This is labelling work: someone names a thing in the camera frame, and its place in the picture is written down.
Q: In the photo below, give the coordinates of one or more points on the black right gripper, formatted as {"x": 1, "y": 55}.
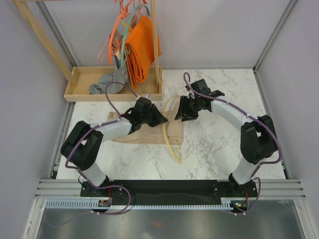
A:
{"x": 184, "y": 111}

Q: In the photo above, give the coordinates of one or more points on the aluminium frame rail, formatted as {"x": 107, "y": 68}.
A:
{"x": 270, "y": 189}

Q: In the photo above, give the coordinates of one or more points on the teal plastic hanger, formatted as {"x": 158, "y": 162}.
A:
{"x": 134, "y": 13}

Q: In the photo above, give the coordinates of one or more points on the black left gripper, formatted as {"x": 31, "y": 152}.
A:
{"x": 158, "y": 118}

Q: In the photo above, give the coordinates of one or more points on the wooden clothes rack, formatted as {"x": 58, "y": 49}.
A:
{"x": 81, "y": 78}

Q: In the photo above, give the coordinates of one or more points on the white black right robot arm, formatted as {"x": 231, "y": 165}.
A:
{"x": 258, "y": 140}

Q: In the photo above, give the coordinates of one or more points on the grey garment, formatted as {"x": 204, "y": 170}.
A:
{"x": 120, "y": 75}

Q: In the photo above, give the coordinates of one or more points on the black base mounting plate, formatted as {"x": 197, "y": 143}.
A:
{"x": 183, "y": 192}

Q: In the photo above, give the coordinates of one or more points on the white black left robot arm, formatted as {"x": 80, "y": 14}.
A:
{"x": 83, "y": 143}

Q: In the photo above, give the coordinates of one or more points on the orange cloth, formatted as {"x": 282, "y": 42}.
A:
{"x": 141, "y": 56}

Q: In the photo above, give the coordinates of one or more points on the beige trousers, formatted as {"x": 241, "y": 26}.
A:
{"x": 154, "y": 135}

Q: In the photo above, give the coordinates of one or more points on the grey slotted cable duct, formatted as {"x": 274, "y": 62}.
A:
{"x": 95, "y": 204}

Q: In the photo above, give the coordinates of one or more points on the pink thin hanger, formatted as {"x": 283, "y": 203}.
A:
{"x": 104, "y": 50}

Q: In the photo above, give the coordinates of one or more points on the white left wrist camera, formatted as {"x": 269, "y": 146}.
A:
{"x": 147, "y": 96}

